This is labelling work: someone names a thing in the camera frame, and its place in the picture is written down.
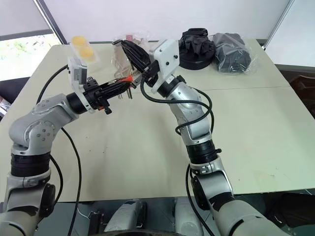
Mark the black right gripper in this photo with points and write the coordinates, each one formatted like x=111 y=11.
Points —
x=150 y=73

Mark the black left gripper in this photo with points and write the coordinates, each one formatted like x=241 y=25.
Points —
x=94 y=94

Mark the red black hex key holder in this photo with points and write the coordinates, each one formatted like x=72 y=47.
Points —
x=126 y=79

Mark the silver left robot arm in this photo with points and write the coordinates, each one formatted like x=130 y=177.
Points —
x=37 y=127

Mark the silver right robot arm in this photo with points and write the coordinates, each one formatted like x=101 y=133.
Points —
x=197 y=123

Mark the clear bag with wooden sticks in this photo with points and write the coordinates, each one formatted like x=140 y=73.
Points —
x=120 y=62

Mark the small pink box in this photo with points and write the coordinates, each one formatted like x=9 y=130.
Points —
x=129 y=37

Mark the yellow discs in clear pack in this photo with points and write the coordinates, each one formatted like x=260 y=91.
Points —
x=85 y=50

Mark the black fabric on round base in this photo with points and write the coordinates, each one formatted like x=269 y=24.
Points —
x=195 y=49

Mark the dark cloth in clear bag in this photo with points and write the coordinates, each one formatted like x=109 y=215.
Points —
x=232 y=52

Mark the silver robot torso shell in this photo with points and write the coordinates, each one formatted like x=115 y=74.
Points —
x=130 y=216

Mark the dark brown furniture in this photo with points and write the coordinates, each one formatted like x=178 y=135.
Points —
x=299 y=81

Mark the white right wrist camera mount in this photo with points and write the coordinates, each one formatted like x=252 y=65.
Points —
x=166 y=59

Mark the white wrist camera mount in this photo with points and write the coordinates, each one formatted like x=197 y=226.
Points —
x=166 y=59
x=76 y=73

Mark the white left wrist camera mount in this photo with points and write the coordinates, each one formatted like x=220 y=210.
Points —
x=76 y=73

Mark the dark window frame bar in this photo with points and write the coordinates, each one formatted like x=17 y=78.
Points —
x=53 y=22

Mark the white frame post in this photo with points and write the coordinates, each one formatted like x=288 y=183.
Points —
x=278 y=23

